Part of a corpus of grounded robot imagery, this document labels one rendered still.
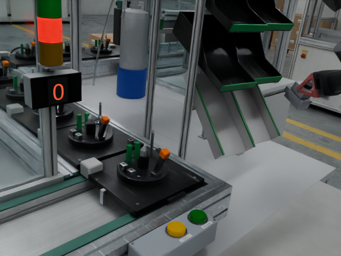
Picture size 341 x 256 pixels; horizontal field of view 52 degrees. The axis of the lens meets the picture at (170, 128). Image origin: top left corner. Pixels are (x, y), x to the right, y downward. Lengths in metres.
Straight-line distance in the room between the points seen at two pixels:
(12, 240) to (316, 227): 0.78
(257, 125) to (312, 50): 3.88
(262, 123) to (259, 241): 0.44
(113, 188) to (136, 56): 1.02
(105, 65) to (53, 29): 1.45
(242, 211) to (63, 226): 0.51
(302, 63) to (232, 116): 4.02
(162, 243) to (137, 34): 1.22
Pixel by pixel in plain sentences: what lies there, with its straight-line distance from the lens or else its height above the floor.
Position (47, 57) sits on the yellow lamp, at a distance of 0.81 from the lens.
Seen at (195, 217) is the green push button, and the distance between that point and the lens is 0.82.
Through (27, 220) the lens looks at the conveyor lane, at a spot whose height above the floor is 0.92.
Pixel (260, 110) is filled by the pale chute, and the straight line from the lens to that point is 1.25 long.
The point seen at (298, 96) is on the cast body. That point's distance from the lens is 1.06.
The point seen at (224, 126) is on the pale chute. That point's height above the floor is 1.05.
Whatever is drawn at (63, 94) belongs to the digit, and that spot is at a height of 1.19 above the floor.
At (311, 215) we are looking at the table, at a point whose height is 0.86.
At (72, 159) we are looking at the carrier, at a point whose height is 0.97.
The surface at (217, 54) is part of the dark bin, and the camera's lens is 1.12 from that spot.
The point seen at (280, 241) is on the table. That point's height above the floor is 0.86.
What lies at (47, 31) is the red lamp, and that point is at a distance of 0.80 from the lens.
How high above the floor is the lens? 1.46
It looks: 23 degrees down
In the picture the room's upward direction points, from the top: 6 degrees clockwise
